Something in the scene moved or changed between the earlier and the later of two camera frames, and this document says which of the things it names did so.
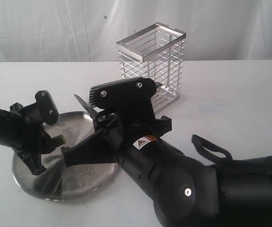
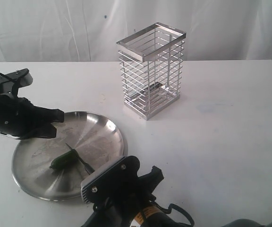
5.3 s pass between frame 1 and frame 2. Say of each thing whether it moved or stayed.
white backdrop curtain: stayed
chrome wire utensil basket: stayed
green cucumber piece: moved
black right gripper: moved
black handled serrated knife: moved
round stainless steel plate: stayed
